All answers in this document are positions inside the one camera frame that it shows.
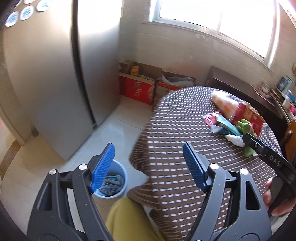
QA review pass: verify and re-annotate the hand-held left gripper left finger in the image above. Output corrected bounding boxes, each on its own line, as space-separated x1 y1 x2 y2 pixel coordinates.
27 142 116 241

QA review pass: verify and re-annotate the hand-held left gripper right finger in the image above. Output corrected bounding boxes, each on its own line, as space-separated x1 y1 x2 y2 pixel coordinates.
183 142 272 241

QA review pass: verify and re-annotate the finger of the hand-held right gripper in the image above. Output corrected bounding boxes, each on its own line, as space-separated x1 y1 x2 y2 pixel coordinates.
242 133 265 156

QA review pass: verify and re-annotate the blue white carton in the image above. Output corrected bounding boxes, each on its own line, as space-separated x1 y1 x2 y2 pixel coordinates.
105 175 124 187

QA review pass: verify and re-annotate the blue plastic bucket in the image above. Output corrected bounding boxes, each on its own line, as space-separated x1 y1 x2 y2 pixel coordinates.
92 160 127 198

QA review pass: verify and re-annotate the teal white packet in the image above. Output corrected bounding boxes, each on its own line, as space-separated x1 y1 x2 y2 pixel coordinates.
209 115 242 138

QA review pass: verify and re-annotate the red snack bag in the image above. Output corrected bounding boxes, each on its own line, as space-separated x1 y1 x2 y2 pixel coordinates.
232 101 266 138

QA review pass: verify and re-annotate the white orange plastic bag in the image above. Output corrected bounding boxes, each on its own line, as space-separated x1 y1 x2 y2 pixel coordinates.
211 90 239 121

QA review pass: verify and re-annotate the red white wrapper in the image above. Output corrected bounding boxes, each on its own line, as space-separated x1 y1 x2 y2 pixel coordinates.
203 112 223 128

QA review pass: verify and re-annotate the person's right hand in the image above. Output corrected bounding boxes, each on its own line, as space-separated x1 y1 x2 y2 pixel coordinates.
262 179 296 218

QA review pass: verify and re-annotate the brown polka-dot tablecloth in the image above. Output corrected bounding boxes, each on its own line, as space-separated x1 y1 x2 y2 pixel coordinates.
128 86 284 241

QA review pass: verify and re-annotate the pink placemat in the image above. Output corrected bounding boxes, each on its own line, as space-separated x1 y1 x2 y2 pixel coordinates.
252 85 273 99

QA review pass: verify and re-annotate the person's yellow trouser leg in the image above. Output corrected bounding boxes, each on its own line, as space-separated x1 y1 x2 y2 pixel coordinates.
105 197 166 241

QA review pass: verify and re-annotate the dark wooden cabinet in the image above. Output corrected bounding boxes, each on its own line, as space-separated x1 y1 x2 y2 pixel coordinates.
205 65 289 144

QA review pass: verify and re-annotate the row of books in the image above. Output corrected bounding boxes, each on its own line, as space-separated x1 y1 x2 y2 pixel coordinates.
276 75 296 109

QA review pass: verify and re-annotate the brown cardboard box orange stripe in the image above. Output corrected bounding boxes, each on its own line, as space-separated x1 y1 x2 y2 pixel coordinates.
154 69 197 99

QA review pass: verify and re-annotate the red cardboard box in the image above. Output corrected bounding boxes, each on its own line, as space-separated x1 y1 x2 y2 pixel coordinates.
119 60 158 106

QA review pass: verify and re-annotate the silver double-door refrigerator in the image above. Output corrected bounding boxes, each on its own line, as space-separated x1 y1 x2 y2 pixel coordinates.
2 0 121 161

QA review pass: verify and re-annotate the white framed sliding window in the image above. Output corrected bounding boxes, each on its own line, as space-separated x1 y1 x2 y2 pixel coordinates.
141 0 285 75

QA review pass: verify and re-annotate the group of round character magnets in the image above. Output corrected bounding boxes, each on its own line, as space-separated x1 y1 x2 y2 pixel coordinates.
5 0 50 27

